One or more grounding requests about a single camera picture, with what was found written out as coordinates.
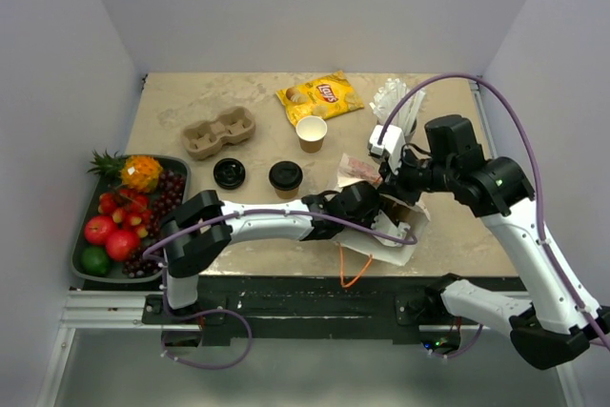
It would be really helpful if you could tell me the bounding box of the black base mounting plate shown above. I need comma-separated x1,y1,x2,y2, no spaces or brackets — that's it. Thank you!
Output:
142,275,454,346

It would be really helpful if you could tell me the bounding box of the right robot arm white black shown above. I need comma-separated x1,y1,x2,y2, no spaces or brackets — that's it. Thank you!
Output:
369,114,609,370

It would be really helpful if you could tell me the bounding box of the cardboard cup carrier tray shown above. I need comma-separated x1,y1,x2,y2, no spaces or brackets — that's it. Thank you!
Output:
180,106,256,160

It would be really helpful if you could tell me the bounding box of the yellow Lays chips bag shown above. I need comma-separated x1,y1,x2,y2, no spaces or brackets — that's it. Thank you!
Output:
276,71,364,127

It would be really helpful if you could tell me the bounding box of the brown paper cup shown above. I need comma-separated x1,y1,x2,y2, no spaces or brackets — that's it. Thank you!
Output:
295,115,328,153
274,186,299,200

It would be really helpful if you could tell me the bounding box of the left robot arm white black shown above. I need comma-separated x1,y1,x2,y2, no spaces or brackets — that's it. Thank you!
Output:
160,181,381,323

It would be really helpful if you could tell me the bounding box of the grey straw holder cup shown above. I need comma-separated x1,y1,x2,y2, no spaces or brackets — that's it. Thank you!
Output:
382,117,417,144

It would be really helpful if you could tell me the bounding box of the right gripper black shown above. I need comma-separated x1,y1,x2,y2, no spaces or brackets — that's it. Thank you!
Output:
376,144,456,208

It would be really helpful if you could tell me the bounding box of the dark grapes bunch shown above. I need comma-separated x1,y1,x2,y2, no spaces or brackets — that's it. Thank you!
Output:
122,170,186,279

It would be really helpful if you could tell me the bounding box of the green lime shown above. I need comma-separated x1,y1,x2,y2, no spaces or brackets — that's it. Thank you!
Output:
80,245,112,277

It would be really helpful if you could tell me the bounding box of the large red apple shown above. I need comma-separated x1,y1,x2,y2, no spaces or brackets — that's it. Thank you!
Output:
84,215,118,246

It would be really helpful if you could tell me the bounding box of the small red fruits cluster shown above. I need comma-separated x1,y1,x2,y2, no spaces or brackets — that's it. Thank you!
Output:
98,189,152,238

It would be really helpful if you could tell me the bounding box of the toy pineapple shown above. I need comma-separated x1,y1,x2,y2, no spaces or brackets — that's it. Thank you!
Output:
89,151,164,193

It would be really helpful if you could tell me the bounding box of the brown paper takeout bag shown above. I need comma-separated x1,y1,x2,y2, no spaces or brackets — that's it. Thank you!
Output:
333,153,431,289

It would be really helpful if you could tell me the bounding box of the black coffee cup lid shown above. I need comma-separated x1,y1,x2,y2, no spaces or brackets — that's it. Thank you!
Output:
268,161,303,191

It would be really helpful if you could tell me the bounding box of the grey fruit tray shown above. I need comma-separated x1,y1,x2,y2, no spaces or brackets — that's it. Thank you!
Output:
71,153,191,284

